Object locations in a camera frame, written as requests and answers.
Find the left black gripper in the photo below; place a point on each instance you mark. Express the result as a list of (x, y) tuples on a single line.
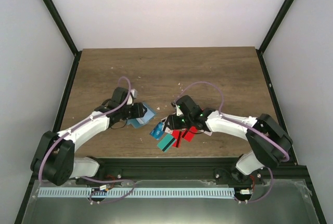
[(139, 113)]

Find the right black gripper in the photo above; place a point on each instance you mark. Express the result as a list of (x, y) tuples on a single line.
[(174, 124)]

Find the teal leather card holder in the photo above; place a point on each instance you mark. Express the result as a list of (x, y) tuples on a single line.
[(142, 121)]

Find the teal card with black stripe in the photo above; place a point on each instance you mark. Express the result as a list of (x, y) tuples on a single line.
[(166, 142)]

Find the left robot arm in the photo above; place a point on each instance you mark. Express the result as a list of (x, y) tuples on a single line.
[(55, 160)]

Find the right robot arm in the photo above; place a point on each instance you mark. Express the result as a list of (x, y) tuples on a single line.
[(269, 143)]

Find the white card with black stripe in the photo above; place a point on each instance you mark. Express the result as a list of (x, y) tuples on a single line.
[(165, 125)]

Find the red card with black stripe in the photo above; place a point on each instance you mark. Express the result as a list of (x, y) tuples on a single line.
[(177, 135)]

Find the blue credit card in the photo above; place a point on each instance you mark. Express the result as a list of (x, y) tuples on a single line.
[(157, 132)]

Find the large red card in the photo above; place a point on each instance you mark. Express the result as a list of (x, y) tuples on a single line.
[(188, 134)]

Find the white card with red logo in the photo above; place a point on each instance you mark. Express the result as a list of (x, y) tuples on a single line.
[(209, 133)]

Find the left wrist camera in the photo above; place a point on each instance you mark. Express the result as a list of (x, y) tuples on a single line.
[(132, 97)]

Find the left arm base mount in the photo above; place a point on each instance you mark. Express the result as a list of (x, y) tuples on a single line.
[(98, 176)]

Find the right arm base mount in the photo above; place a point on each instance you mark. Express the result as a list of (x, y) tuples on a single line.
[(234, 178)]

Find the light blue slotted cable duct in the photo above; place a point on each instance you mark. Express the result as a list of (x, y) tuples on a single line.
[(211, 193)]

